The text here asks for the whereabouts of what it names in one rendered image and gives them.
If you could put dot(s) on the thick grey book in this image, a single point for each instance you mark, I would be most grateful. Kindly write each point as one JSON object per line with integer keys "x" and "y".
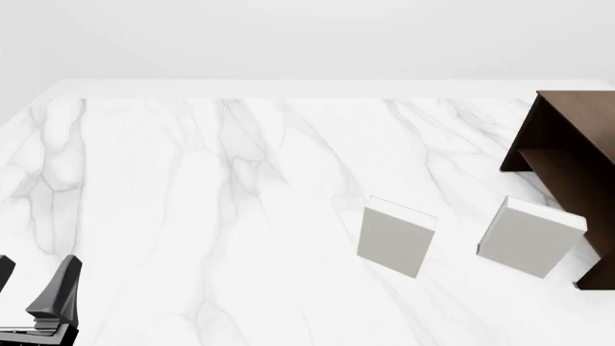
{"x": 526, "y": 240}

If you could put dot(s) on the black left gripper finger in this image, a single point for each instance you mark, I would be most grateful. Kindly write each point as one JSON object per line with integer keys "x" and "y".
{"x": 60, "y": 288}
{"x": 5, "y": 268}

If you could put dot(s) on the dark brown wooden shelf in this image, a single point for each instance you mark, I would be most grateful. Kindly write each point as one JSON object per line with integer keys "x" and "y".
{"x": 572, "y": 155}

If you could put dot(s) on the slim grey book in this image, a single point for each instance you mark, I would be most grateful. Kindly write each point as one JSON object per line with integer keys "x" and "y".
{"x": 395, "y": 242}

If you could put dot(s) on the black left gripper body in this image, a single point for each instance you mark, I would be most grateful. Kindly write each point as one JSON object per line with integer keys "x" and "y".
{"x": 43, "y": 335}

